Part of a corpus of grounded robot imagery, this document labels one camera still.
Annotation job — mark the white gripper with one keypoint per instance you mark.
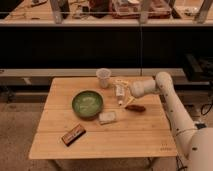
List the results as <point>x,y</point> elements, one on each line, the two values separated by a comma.
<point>138,89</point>

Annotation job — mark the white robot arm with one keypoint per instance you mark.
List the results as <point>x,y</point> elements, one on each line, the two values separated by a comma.
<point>196,145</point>

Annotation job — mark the white sponge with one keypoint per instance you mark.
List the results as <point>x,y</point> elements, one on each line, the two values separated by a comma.
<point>107,117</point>

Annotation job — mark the white tube bottle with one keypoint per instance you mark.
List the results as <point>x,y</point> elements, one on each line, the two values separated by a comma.
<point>120,93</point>

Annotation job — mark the clear plastic cup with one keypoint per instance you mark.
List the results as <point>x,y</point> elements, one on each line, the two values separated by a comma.
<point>103,75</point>

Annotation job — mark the green bowl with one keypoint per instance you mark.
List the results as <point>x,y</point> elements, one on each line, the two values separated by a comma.
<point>87,104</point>

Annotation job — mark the wooden table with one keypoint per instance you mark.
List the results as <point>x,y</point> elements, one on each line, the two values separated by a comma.
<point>132,135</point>

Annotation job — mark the brown chocolate bar box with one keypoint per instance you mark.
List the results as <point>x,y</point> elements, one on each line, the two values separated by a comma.
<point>73,134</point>

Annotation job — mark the black box at right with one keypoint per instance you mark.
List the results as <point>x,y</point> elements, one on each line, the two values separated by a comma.
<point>198,69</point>

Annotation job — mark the red tray on shelf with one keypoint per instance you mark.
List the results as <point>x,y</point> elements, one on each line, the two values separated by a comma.
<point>131,9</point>

